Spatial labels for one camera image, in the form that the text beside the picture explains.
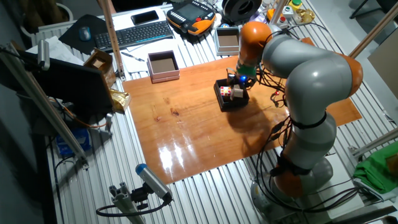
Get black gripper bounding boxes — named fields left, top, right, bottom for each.
left=226, top=72, right=257, bottom=91

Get plain wooden block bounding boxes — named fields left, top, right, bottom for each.
left=231, top=84, right=245, bottom=100

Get black gift box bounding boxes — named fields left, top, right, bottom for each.
left=213, top=77, right=251, bottom=113

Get open grey gift box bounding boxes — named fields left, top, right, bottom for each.
left=213, top=26, right=242, bottom=57

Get open pink gift box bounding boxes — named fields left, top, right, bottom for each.
left=146, top=50, right=181, bottom=84

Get white box with green button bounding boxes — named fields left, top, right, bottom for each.
left=282, top=5, right=295, bottom=19

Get yellow box with green button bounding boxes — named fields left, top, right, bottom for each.
left=288, top=0, right=303, bottom=12

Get small brown cardboard box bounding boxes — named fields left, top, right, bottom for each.
left=83, top=48, right=116, bottom=88

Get blue cardboard box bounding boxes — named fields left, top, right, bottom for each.
left=55, top=127, right=92, bottom=158

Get glossy wooden board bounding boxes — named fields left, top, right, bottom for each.
left=122, top=37, right=363, bottom=185

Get purple plastic bag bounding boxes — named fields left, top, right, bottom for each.
left=248, top=12, right=268, bottom=23

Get black filament spool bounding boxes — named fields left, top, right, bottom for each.
left=221, top=0, right=263, bottom=24

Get orange and black teach pendant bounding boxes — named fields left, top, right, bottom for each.
left=165, top=0, right=216, bottom=36

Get crumpled gold foil wrapper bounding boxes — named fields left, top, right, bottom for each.
left=294, top=8, right=316, bottom=25

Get white paper sheets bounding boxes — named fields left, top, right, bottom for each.
left=112, top=6, right=187, bottom=74

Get black pen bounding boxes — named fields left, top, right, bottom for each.
left=120, top=51, right=146, bottom=62

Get black smartphone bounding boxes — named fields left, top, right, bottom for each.
left=131, top=10, right=160, bottom=26

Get black computer keyboard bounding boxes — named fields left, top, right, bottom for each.
left=94, top=20, right=174, bottom=53

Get gold foil bag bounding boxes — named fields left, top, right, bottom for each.
left=109, top=88, right=132, bottom=114

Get grey flat panel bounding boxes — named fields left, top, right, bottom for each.
left=368, top=27, right=398, bottom=100

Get black mouse pad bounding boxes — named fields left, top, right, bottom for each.
left=58, top=14, right=108, bottom=55

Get green cloth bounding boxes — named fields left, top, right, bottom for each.
left=353, top=141, right=398, bottom=194

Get blue computer mouse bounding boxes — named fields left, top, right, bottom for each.
left=78, top=26, right=92, bottom=42

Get short aluminium profile stub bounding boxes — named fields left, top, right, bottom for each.
left=108, top=182, right=147, bottom=224

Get black monitor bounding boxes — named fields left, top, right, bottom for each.
left=18, top=51, right=114, bottom=118

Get black office chair base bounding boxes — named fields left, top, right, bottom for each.
left=349, top=0, right=398, bottom=19

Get stack of white papers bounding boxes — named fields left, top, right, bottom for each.
left=25, top=35, right=85, bottom=66

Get white round bin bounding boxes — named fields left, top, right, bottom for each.
left=20, top=2, right=75, bottom=38

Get green gripper mount flange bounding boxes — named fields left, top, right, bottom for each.
left=236, top=62, right=257, bottom=78

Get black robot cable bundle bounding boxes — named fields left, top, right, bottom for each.
left=254, top=23, right=363, bottom=215

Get upright aluminium post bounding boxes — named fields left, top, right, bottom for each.
left=269, top=0, right=289, bottom=26

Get silver camera with blue cap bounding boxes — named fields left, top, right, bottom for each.
left=135, top=163, right=174, bottom=202

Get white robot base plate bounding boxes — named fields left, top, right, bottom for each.
left=310, top=154, right=364, bottom=218

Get wooden frame post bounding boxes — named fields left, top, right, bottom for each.
left=99, top=0, right=127, bottom=81

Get slanted wooden frame beam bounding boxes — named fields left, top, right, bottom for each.
left=348, top=1, right=398, bottom=59

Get aluminium frame profile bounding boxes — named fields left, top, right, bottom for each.
left=348, top=127, right=398, bottom=158

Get black camera cable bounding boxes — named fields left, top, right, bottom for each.
left=95, top=198, right=172, bottom=218

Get slanted aluminium frame beam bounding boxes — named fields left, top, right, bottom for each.
left=0, top=42, right=90, bottom=169

